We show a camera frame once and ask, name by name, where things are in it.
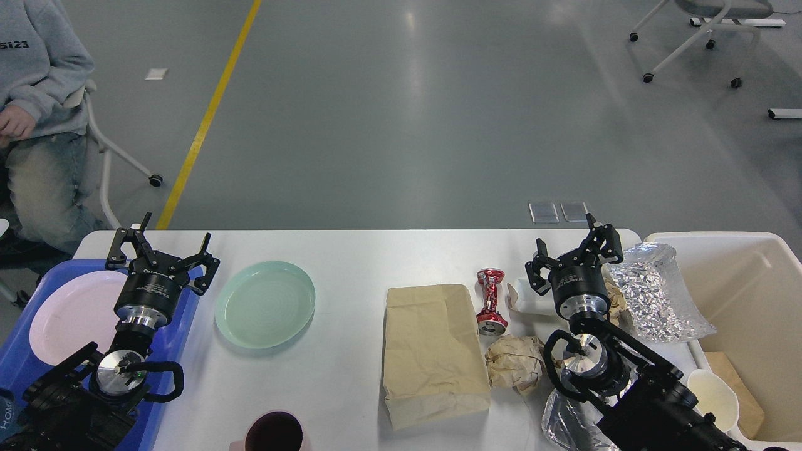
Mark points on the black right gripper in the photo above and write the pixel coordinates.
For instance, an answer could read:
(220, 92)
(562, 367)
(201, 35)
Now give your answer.
(578, 286)

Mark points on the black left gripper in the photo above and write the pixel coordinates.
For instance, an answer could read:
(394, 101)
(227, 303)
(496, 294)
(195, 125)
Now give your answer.
(150, 289)

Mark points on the mint green plate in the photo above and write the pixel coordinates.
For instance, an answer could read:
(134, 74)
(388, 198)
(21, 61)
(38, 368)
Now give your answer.
(265, 305)

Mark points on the pink mug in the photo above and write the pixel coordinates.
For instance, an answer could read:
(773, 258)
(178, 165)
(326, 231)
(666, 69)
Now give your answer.
(276, 430)

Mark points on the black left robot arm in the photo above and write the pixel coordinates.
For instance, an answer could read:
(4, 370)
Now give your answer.
(90, 400)

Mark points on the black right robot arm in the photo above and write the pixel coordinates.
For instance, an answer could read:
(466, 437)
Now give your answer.
(640, 395)

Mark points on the right floor outlet plate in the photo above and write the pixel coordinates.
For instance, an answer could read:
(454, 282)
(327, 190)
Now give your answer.
(574, 211)

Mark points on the floor outlet plate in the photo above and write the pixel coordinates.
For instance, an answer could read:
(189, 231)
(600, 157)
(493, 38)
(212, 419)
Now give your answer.
(574, 211)
(544, 213)

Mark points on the left floor outlet plate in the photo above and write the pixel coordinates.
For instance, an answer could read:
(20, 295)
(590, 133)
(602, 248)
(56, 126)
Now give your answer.
(544, 213)

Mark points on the white paper cup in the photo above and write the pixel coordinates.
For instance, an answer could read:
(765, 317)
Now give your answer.
(522, 298)

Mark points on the small crumpled brown paper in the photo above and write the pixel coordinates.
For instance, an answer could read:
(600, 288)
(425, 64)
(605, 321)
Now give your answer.
(619, 313)

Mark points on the silver foil bag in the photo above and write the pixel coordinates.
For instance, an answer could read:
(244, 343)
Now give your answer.
(659, 306)

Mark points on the pink plate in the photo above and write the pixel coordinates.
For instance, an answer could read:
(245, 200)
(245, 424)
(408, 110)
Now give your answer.
(79, 312)

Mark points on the crushed red soda can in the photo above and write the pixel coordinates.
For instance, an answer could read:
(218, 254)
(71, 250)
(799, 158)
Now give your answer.
(490, 322)

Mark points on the crumpled brown paper ball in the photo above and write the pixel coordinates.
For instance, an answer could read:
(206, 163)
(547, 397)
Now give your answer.
(516, 362)

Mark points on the seated person grey hoodie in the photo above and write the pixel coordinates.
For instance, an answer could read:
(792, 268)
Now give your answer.
(43, 62)

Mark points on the blue plastic tray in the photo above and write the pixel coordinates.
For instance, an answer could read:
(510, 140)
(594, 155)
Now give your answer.
(20, 367)

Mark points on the beige plastic bin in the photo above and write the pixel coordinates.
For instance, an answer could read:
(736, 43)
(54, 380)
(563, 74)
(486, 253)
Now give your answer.
(748, 285)

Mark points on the flat brown paper bag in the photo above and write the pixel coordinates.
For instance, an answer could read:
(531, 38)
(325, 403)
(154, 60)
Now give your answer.
(433, 365)

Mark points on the white chair of person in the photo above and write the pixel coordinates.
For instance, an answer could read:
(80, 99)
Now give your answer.
(99, 152)

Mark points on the white bowl in bin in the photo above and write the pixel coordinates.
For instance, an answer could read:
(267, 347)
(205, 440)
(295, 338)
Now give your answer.
(716, 397)

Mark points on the white floor bar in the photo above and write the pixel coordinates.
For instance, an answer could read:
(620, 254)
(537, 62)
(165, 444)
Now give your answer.
(785, 113)

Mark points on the brown cardboard in bin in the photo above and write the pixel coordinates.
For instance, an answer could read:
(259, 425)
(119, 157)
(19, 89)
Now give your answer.
(752, 416)

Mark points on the white desk foot bar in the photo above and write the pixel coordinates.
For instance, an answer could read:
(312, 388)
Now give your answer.
(756, 23)

